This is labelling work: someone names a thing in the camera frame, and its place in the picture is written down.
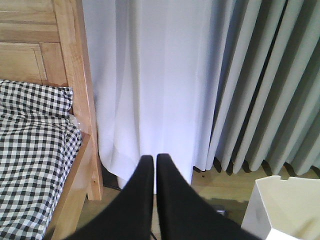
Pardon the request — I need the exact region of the wooden bed frame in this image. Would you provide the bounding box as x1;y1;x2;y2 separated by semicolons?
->
0;0;103;240

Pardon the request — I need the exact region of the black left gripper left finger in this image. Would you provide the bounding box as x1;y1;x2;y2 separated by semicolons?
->
66;155;154;240

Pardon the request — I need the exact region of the white floor power socket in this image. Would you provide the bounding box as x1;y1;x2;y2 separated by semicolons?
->
216;209;226;216

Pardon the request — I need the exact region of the white plastic trash bin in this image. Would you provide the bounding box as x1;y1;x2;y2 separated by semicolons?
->
241;175;320;240

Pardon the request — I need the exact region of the grey pleated curtain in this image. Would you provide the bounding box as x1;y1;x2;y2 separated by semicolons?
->
196;0;320;175

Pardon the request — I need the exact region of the checkered black white duvet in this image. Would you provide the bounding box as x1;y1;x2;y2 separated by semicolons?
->
0;110;82;240

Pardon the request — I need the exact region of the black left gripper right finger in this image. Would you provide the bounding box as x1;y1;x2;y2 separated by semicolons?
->
156;153;257;240

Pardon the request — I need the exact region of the white sheer curtain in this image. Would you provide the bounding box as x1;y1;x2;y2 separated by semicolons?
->
83;0;217;188

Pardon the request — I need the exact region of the checkered pillow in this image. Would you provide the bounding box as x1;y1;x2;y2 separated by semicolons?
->
0;79;74;118

